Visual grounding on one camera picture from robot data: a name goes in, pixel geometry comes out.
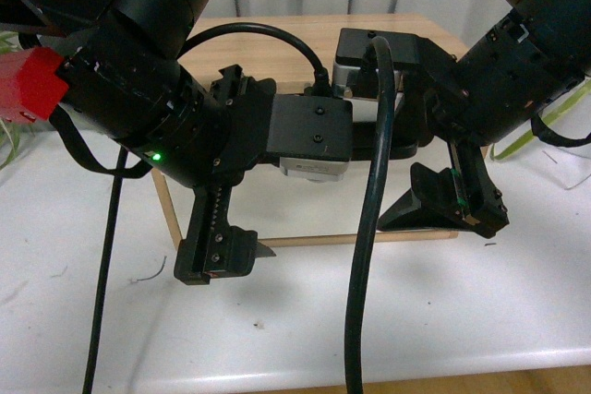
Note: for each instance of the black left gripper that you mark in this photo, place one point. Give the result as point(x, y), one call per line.
point(214, 248)

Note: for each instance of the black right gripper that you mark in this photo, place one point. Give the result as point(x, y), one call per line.
point(461, 197)

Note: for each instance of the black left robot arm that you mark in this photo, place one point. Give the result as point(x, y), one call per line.
point(114, 64)

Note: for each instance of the red block on arm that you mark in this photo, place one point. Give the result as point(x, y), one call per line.
point(38, 88)

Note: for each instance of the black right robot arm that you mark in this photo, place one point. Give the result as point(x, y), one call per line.
point(538, 52)

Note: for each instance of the green spider plant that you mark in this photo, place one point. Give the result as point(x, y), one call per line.
point(567, 168)

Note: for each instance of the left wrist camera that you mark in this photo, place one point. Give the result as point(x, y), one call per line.
point(311, 136)

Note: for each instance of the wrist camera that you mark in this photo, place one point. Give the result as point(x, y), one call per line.
point(356, 68)
point(311, 136)

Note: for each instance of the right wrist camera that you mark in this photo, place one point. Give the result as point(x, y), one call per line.
point(356, 68)

